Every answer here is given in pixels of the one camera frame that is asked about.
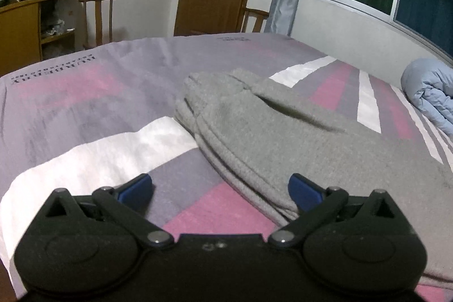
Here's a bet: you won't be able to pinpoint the bed with pink striped sheet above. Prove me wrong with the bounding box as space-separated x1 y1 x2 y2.
0 32 453 302

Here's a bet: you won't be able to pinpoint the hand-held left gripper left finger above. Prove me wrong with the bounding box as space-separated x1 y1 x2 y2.
42 174 175 249

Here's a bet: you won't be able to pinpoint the grey pants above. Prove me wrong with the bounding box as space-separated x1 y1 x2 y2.
173 68 453 288

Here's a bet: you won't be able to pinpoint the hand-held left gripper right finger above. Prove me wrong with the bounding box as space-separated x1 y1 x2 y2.
268 174 405 249

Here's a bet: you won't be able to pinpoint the folded light blue quilt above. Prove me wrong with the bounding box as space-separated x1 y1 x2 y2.
401 58 453 137

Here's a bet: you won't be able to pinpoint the wooden chair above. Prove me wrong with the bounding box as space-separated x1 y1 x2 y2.
241 7 270 34
78 0 118 50

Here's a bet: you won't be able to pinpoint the clutter on cabinet shelf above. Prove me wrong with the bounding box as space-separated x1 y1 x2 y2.
40 18 76 38

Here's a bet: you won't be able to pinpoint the wooden cabinet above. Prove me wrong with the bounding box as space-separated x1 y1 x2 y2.
0 0 80 77

